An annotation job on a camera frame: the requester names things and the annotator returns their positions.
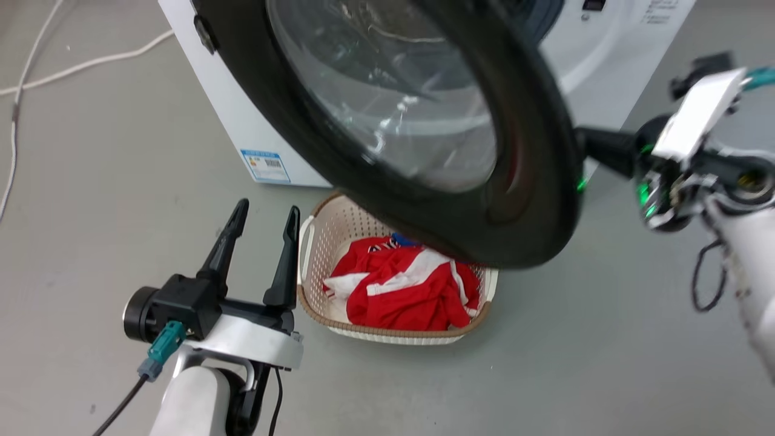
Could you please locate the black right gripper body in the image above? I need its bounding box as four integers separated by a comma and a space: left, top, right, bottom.
635, 68, 775, 234

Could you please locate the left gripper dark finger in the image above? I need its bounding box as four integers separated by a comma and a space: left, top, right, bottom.
263, 206, 301, 309
197, 199, 250, 299

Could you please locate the thin white floor cable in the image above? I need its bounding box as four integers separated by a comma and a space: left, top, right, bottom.
0, 0, 64, 222

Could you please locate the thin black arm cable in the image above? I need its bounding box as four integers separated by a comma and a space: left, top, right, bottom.
268, 367, 284, 436
692, 239, 728, 314

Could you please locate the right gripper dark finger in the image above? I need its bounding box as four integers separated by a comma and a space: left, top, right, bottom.
575, 126, 641, 178

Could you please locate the thick white floor cable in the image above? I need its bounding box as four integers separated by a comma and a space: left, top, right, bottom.
0, 29, 175, 97

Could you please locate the black round glass washer door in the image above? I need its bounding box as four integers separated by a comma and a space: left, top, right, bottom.
193, 0, 587, 270

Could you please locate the red and white garment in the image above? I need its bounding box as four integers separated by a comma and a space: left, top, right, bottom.
323, 235, 481, 332

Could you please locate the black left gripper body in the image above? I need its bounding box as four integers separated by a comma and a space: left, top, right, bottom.
123, 274, 305, 370

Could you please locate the white washing machine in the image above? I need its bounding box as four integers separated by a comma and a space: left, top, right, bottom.
159, 0, 697, 188

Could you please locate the cream plastic laundry basket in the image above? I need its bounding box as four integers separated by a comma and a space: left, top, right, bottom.
297, 193, 499, 346

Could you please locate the blue white energy label sticker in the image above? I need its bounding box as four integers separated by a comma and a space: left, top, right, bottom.
240, 149, 291, 184

